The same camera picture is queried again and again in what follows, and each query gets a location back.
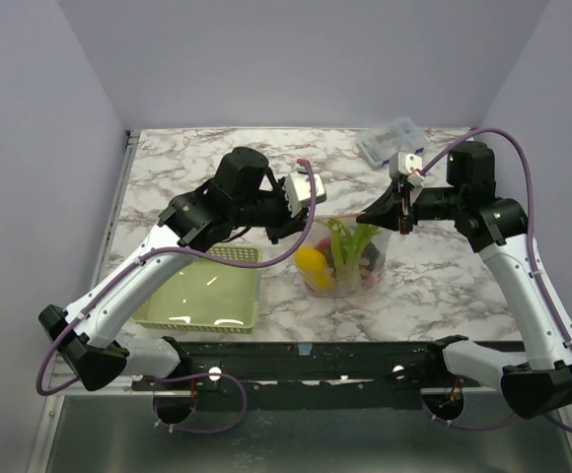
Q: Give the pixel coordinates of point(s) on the green fake celery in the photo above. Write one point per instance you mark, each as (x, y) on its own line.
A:
(347, 244)

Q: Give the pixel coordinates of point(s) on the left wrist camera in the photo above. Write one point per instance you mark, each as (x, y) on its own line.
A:
(298, 193)

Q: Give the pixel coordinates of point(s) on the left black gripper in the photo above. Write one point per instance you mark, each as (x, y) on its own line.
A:
(288, 224)

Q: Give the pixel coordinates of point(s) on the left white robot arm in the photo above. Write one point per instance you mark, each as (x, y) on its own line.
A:
(243, 193)

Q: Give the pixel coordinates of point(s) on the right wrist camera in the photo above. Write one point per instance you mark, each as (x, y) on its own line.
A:
(408, 167)

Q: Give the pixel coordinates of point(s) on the clear plastic organizer box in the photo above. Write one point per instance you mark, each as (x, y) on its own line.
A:
(380, 143)

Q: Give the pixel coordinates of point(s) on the green plastic basket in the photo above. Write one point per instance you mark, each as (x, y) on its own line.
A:
(204, 296)

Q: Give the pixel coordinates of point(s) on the yellow fake lemon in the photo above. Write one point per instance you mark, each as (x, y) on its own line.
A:
(314, 268)

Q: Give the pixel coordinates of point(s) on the black table front rail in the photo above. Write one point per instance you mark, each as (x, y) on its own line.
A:
(304, 376)

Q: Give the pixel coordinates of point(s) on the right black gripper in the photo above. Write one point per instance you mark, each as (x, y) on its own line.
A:
(405, 212)

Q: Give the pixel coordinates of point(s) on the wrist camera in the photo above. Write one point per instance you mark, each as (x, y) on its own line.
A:
(408, 167)
(298, 193)

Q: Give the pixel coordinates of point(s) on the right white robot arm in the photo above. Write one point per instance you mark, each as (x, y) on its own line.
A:
(538, 379)

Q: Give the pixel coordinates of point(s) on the clear zip top bag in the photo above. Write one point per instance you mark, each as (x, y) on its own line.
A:
(350, 288)

